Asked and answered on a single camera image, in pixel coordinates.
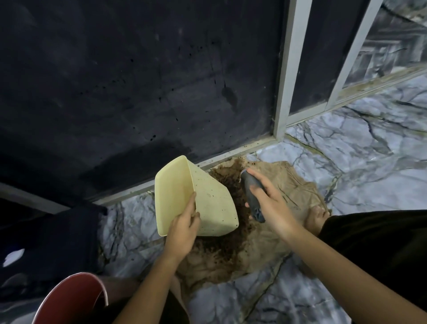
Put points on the cream plastic planter pot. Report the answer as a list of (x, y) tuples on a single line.
[(213, 203)]

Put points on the black bag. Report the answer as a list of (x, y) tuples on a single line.
[(50, 243)]

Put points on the person's left hand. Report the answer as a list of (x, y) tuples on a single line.
[(180, 233)]

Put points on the person's left forearm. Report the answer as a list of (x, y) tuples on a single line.
[(150, 293)]

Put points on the person's right hand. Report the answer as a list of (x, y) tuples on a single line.
[(275, 208)]

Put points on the person's left thumb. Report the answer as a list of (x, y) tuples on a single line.
[(191, 207)]

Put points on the pile of brown soil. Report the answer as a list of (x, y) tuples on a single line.
[(226, 247)]

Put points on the person's right thumb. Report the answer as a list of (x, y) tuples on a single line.
[(257, 192)]

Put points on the person's black shorts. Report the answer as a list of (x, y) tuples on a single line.
[(383, 240)]

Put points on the person's right forearm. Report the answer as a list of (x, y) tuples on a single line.
[(347, 277)]

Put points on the brown burlap cloth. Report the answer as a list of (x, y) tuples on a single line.
[(293, 187)]

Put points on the red plastic bucket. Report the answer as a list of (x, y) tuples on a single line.
[(71, 297)]

